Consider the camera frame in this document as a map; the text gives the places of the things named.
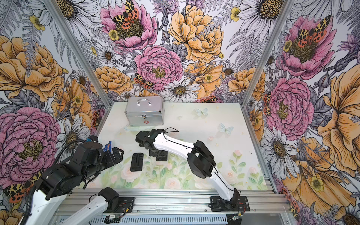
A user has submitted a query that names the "black folded phone stand front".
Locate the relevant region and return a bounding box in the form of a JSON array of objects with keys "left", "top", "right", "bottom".
[{"left": 130, "top": 153, "right": 144, "bottom": 172}]

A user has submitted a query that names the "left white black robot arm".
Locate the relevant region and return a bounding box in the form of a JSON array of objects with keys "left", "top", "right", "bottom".
[{"left": 20, "top": 136, "right": 124, "bottom": 225}]

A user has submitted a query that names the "silver aluminium first aid case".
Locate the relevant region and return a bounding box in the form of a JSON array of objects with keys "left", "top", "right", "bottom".
[{"left": 125, "top": 96, "right": 165, "bottom": 127}]

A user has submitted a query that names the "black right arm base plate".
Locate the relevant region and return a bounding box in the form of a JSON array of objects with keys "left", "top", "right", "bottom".
[{"left": 208, "top": 196, "right": 250, "bottom": 212}]

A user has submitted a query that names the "black phone stand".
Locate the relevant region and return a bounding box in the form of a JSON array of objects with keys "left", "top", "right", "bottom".
[
  {"left": 149, "top": 150, "right": 168, "bottom": 162},
  {"left": 130, "top": 153, "right": 144, "bottom": 172}
]

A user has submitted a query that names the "aluminium right corner post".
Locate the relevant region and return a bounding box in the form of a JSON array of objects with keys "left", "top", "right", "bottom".
[{"left": 241, "top": 0, "right": 295, "bottom": 108}]

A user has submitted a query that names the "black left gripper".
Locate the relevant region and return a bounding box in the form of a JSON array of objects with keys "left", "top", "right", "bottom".
[{"left": 81, "top": 148, "right": 123, "bottom": 182}]

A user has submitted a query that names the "small green circuit board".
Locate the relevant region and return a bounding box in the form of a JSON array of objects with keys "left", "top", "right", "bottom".
[{"left": 104, "top": 214, "right": 123, "bottom": 224}]

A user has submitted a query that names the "aluminium front rail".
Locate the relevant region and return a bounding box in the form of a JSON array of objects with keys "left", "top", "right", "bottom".
[{"left": 57, "top": 188, "right": 290, "bottom": 215}]

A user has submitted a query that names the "aluminium left corner post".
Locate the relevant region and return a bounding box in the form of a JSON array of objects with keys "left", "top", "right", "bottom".
[{"left": 44, "top": 1, "right": 113, "bottom": 110}]

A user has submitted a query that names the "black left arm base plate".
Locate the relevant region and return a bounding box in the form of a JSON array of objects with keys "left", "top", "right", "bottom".
[{"left": 106, "top": 197, "right": 135, "bottom": 213}]

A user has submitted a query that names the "aluminium corner post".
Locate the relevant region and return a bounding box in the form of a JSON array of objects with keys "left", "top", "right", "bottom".
[
  {"left": 241, "top": 0, "right": 295, "bottom": 108},
  {"left": 44, "top": 1, "right": 113, "bottom": 110}
]

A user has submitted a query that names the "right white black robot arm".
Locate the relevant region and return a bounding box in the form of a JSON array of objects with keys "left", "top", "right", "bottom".
[{"left": 136, "top": 129, "right": 240, "bottom": 211}]

